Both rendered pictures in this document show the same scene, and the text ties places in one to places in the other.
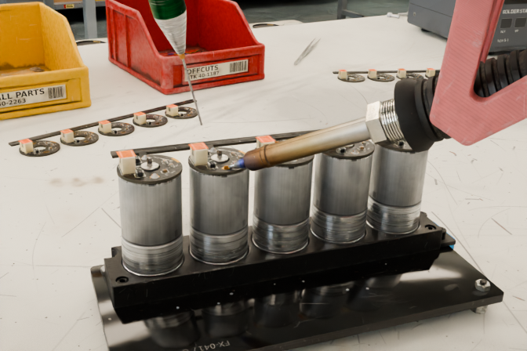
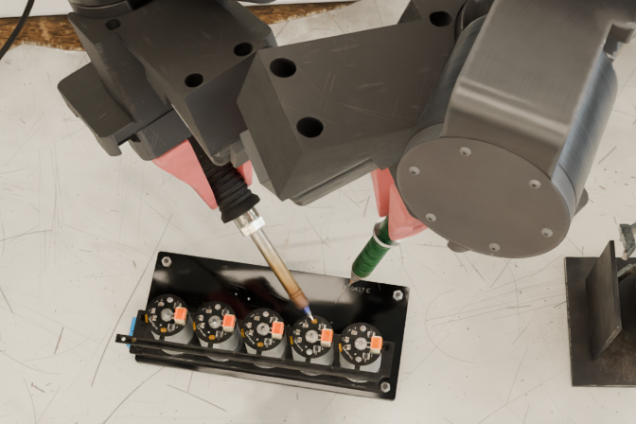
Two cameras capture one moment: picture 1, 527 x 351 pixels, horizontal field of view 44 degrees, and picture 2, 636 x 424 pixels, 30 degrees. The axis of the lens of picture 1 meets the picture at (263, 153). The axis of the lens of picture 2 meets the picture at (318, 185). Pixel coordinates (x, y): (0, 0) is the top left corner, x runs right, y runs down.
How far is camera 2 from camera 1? 68 cm
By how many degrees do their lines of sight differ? 86
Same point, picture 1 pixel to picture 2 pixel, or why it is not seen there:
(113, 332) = (400, 325)
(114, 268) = (386, 362)
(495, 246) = (91, 319)
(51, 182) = not seen: outside the picture
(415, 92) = (248, 195)
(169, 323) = (367, 318)
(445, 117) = (248, 174)
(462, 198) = (45, 394)
